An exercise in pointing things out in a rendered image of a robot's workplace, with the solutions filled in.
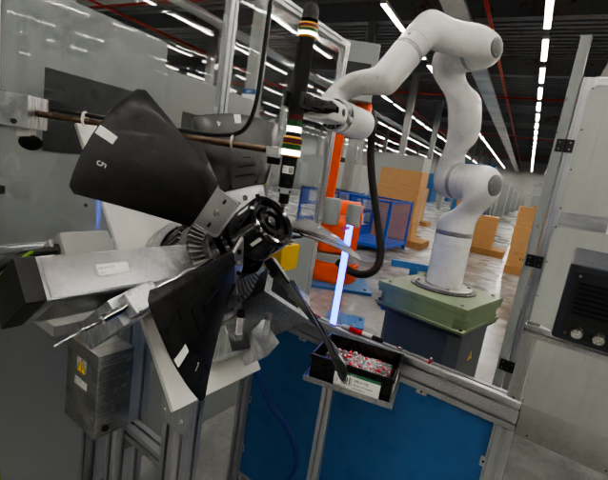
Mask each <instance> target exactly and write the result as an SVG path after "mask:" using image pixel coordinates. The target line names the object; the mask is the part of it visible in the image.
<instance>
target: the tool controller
mask: <svg viewBox="0 0 608 480"><path fill-rule="evenodd" d="M552 335H553V336H555V337H557V338H561V339H564V340H567V341H570V342H573V343H577V344H580V345H582V346H585V347H589V348H592V349H595V350H600V351H604V352H607V353H608V253H605V252H600V251H595V250H587V249H582V248H576V249H575V251H574V255H573V258H572V261H571V265H570V268H569V271H568V275H567V278H566V282H565V285H564V289H563V293H562V295H561V299H560V302H559V306H558V310H557V316H556V320H555V323H554V326H553V329H552Z"/></svg>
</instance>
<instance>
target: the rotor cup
mask: <svg viewBox="0 0 608 480"><path fill-rule="evenodd" d="M247 206H248V208H247V209H246V210H245V211H243V212H242V213H241V214H239V215H238V213H239V212H241V211H242V210H244V209H245V208H246V207H247ZM269 216H271V217H272V218H273V219H274V220H275V225H274V226H273V225H271V224H270V223H269V221H268V217H269ZM240 234H242V237H243V238H244V252H243V269H242V271H241V273H240V275H239V276H250V275H252V274H254V273H255V272H257V271H258V270H259V269H260V268H261V267H262V265H263V261H264V260H265V259H267V258H268V257H270V256H271V255H273V254H274V253H276V252H277V251H279V250H281V249H283V248H284V247H286V246H287V245H288V244H289V243H290V242H291V240H292V238H293V228H292V224H291V221H290V219H289V217H288V215H287V214H286V212H285V211H284V210H283V209H282V208H281V207H280V206H279V205H278V204H277V203H276V202H275V201H274V200H273V199H271V198H269V197H266V196H257V197H255V198H254V199H252V200H251V201H250V202H248V203H247V204H246V205H245V206H243V207H242V208H241V209H239V210H238V211H237V212H235V213H234V215H233V217H232V218H231V220H230V221H229V223H228V224H227V226H226V227H225V229H223V231H222V232H221V234H220V235H219V236H218V237H217V238H215V237H213V236H211V235H209V234H208V241H209V246H210V249H211V251H212V254H213V256H214V258H215V259H217V258H219V257H221V256H223V255H225V254H226V253H228V252H230V251H231V249H232V247H233V245H234V244H235V242H236V241H237V239H238V237H239V236H240ZM259 237H260V238H261V239H262V240H261V241H260V242H258V243H257V244H255V245H254V246H251V245H250V244H251V243H252V242H253V241H255V240H256V239H258V238H259Z"/></svg>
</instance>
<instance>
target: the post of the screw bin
mask: <svg viewBox="0 0 608 480"><path fill-rule="evenodd" d="M333 399H334V390H330V389H327V388H324V387H322V392H321V397H320V403H319V408H318V414H317V419H316V424H315V430H314V441H313V445H312V451H311V457H310V462H309V467H308V473H307V479H306V480H318V478H319V473H320V468H321V462H322V457H323V451H324V447H325V441H326V436H327V430H328V426H329V420H330V415H331V409H332V404H333Z"/></svg>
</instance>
